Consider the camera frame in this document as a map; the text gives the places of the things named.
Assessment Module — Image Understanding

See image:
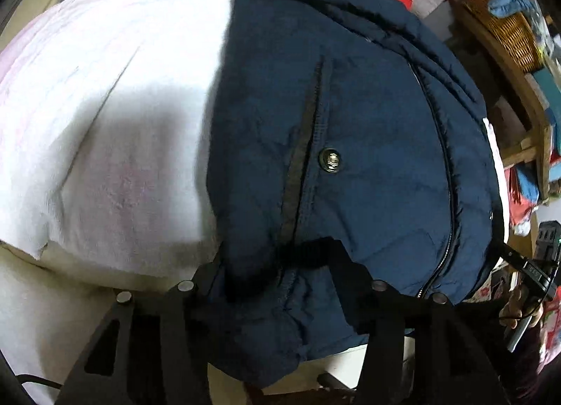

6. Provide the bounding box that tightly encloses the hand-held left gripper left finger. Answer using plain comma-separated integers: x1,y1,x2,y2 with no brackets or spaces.
55,252,220,405

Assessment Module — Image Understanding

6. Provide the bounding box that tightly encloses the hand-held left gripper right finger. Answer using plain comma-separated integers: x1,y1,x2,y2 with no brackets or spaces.
302,236,511,405

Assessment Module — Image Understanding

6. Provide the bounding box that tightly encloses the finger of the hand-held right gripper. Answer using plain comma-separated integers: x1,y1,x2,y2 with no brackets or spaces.
496,242,529,273

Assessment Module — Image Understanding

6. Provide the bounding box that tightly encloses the navy blue puffer jacket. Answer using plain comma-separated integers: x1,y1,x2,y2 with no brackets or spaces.
193,0,505,392

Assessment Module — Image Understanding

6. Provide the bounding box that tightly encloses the person's right forearm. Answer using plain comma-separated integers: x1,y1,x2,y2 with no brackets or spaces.
504,322,555,405

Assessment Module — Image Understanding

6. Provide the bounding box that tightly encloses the person's right hand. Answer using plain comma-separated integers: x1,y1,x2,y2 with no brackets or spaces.
500,284,544,332

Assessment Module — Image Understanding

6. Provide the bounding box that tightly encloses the teal box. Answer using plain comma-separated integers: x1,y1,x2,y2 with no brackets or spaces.
532,66,561,158

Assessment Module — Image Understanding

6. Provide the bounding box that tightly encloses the wooden shelf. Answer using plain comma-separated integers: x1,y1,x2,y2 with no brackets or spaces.
451,0,556,202

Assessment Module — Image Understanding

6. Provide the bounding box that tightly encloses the wicker basket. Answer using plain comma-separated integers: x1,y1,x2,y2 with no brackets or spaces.
465,0,545,74

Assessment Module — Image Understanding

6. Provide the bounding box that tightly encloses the white fleece blanket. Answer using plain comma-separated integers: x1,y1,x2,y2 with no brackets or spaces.
0,0,511,388

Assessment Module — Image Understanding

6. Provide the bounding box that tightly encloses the light blue cloth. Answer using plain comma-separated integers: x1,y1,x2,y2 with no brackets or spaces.
488,0,534,19

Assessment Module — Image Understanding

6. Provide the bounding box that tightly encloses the black cable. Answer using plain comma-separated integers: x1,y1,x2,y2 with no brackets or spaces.
16,373,63,389

